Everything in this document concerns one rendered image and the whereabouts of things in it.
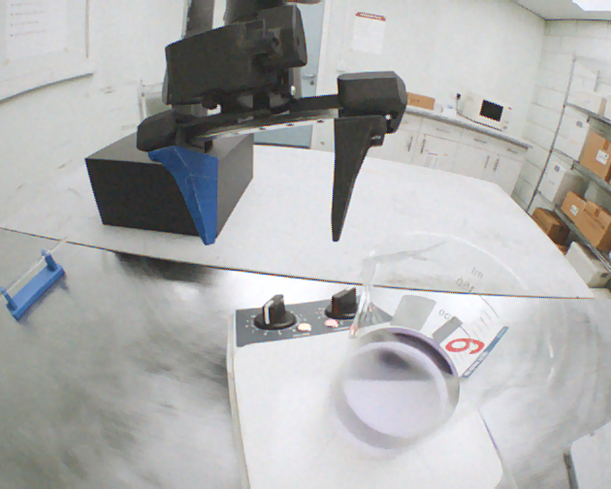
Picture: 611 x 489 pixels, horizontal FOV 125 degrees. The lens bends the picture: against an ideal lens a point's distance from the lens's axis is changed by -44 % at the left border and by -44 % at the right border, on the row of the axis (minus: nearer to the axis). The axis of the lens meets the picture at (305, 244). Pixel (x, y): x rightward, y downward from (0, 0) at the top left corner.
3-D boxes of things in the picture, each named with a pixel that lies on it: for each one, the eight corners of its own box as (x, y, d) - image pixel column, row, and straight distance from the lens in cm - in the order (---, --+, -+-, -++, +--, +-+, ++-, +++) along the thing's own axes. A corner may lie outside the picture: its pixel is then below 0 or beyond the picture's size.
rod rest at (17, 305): (55, 265, 45) (46, 244, 43) (66, 272, 42) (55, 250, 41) (8, 310, 44) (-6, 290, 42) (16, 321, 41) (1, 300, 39)
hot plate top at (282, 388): (232, 352, 16) (230, 343, 16) (415, 322, 20) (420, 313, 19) (270, 572, 14) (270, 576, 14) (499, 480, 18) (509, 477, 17)
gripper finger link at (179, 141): (179, 138, 25) (148, 128, 22) (282, 117, 21) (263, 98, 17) (179, 160, 25) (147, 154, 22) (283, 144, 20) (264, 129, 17)
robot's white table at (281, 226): (168, 323, 148) (114, 145, 100) (408, 353, 144) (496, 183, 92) (130, 407, 132) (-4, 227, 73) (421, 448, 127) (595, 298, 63)
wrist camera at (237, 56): (210, 51, 22) (153, 8, 18) (313, 32, 20) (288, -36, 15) (207, 128, 20) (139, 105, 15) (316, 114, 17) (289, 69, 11)
